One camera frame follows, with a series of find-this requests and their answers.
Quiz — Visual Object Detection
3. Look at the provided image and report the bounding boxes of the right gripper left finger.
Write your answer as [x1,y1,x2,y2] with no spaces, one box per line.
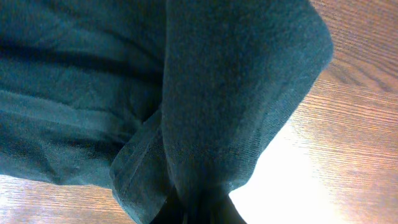
[150,192,185,224]

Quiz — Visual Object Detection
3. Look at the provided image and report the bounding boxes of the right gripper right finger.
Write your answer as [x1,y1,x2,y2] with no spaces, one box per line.
[198,191,246,224]

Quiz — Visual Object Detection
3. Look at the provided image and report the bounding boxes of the dark green t-shirt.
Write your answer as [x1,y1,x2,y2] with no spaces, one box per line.
[1,0,333,223]

